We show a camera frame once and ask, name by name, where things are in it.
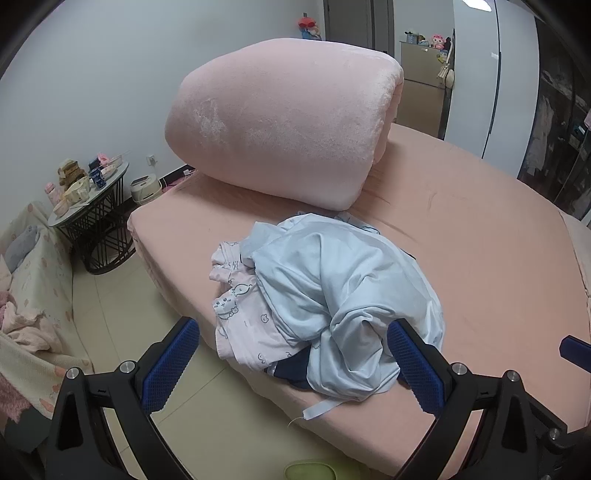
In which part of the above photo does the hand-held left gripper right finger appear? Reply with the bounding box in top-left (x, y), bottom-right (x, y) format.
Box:
top-left (388, 318), bottom-right (583, 480)

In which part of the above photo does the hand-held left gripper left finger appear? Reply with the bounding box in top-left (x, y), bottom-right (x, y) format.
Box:
top-left (44, 318), bottom-right (200, 480)

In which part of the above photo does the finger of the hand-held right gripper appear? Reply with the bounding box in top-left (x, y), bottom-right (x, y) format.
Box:
top-left (560, 335), bottom-right (591, 360)

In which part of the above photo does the pink printed pajama garment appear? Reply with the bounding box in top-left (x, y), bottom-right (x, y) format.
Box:
top-left (215, 295), bottom-right (298, 372)

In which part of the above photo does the light blue navy-trimmed shirt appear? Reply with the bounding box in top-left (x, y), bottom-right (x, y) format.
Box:
top-left (240, 211), bottom-right (446, 421)

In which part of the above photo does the pink bed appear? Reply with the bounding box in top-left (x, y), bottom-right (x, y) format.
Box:
top-left (127, 124), bottom-right (591, 480)

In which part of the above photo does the pale pink towel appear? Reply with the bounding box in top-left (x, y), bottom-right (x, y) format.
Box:
top-left (0, 290), bottom-right (63, 356)

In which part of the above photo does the green slipper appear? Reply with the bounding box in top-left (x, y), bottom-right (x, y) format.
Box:
top-left (283, 459), bottom-right (339, 480)

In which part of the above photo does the sofa with printed cover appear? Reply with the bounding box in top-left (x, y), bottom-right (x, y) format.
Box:
top-left (0, 200), bottom-right (95, 421)

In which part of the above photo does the fuzzy pink blanket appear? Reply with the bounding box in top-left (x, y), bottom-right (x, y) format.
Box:
top-left (0, 369), bottom-right (35, 423)

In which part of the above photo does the white round appliance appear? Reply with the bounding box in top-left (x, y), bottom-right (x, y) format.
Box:
top-left (130, 174), bottom-right (164, 207)

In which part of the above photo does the grey cushion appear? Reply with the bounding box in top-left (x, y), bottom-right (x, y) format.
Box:
top-left (4, 225), bottom-right (41, 272)

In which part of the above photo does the brown plush bear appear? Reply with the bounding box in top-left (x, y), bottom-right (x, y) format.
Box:
top-left (56, 158), bottom-right (88, 186)

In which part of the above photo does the dark glass wardrobe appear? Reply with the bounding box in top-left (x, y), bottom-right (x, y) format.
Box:
top-left (517, 18), bottom-right (591, 217)

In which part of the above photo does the pink rolled blanket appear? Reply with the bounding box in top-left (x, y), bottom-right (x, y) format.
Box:
top-left (164, 38), bottom-right (404, 214)

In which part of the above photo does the beige cabinet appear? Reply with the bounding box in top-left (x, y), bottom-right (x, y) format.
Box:
top-left (399, 41), bottom-right (455, 139)

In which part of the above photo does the dark door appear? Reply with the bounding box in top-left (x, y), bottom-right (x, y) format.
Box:
top-left (323, 0), bottom-right (394, 58)

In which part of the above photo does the red and blue plush toy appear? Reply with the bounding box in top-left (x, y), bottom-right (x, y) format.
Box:
top-left (298, 16), bottom-right (324, 41)

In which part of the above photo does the round wire-base side table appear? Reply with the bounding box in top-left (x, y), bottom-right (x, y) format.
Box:
top-left (48, 159), bottom-right (137, 275)

